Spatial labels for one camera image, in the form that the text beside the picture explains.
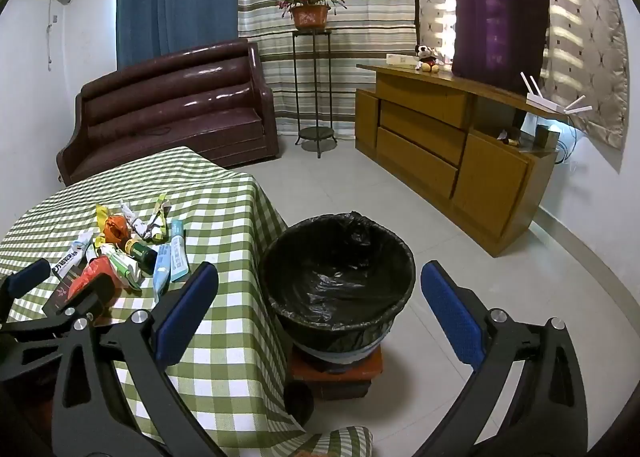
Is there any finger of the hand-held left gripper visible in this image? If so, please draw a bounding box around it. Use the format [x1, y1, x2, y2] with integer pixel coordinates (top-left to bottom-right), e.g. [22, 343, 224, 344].
[0, 259, 52, 324]
[42, 272, 119, 327]

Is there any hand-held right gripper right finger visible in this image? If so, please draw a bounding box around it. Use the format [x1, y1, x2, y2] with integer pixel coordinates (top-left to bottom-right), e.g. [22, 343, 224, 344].
[412, 259, 591, 457]

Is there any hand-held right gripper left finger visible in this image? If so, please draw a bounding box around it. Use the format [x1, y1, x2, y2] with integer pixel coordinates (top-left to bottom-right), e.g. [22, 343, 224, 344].
[50, 261, 236, 457]

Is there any red plastic bag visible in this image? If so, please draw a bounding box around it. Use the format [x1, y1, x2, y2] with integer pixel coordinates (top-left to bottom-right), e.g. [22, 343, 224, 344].
[67, 257, 123, 299]

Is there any black packet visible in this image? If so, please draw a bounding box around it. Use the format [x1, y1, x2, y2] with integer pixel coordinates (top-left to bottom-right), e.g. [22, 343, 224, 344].
[42, 252, 98, 318]

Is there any white green tube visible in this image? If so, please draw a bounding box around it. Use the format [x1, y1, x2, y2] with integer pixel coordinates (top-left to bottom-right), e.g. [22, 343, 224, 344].
[100, 244, 143, 293]

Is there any white packet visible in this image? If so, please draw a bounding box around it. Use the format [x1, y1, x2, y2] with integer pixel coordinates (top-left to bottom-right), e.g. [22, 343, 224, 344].
[65, 231, 98, 258]

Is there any light blue packet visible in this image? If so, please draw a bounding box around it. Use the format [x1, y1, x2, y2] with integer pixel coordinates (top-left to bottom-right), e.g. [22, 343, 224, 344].
[152, 244, 173, 303]
[169, 220, 190, 283]

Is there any green bottle with yellow cap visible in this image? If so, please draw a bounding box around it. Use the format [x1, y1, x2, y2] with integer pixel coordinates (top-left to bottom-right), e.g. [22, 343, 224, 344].
[124, 238, 157, 274]

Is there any silver wrapper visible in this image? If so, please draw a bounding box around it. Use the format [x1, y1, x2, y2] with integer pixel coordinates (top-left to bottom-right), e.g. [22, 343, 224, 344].
[119, 200, 156, 238]

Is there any green yellow wrapper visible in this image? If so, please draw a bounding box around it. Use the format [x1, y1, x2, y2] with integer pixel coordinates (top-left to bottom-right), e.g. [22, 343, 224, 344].
[145, 193, 172, 242]

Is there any black lined waste bin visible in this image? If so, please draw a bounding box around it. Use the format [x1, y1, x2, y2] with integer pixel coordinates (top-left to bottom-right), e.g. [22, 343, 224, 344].
[257, 211, 417, 373]

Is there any orange crumpled wrapper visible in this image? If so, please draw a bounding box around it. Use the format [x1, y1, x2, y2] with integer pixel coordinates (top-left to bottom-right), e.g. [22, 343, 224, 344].
[102, 216, 132, 245]

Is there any red stool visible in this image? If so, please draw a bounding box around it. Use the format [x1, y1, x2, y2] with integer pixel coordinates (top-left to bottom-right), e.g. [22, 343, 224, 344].
[290, 344, 386, 400]

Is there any green checked tablecloth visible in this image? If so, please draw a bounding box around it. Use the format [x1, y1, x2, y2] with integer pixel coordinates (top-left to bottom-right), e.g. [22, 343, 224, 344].
[0, 146, 376, 457]

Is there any wooden cabinet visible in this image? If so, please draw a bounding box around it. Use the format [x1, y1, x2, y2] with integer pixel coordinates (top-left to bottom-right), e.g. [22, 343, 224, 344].
[354, 62, 561, 258]

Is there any dark brown leather sofa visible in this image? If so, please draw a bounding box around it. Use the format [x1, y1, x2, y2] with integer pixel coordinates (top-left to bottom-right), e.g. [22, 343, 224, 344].
[56, 37, 277, 187]

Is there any small grey box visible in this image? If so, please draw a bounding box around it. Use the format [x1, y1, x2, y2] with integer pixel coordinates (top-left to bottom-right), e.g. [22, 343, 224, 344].
[535, 123, 561, 150]

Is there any black metal plant stand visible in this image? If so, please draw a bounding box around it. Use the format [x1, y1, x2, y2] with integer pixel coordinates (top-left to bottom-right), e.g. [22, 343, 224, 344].
[291, 28, 338, 159]

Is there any white router with antennas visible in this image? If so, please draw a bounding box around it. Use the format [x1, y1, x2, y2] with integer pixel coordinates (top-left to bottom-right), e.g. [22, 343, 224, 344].
[520, 72, 587, 118]

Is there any mouse plush toy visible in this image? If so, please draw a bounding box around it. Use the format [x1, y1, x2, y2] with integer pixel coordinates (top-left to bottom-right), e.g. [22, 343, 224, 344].
[414, 43, 441, 74]

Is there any dark curtain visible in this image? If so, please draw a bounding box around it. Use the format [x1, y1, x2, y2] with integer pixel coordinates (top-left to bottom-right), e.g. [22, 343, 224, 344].
[450, 0, 553, 83]

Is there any potted plant in terracotta pot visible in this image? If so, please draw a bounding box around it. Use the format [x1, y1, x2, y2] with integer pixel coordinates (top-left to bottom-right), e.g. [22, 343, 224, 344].
[276, 0, 347, 30]

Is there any beige patterned curtain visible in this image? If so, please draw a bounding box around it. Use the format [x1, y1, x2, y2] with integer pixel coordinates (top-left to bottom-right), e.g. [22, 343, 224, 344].
[414, 0, 630, 150]

